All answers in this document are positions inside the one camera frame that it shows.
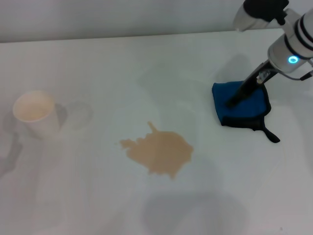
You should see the white paper cup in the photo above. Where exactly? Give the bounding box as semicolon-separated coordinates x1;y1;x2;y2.
12;90;60;140

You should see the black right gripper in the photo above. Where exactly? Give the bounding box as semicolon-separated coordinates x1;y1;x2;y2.
225;60;280;107

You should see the brown liquid stain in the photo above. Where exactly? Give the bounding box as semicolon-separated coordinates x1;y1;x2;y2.
119;120;195;181

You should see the blue rag with black trim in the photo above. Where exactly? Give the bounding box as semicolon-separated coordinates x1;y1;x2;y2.
211;80;281;144

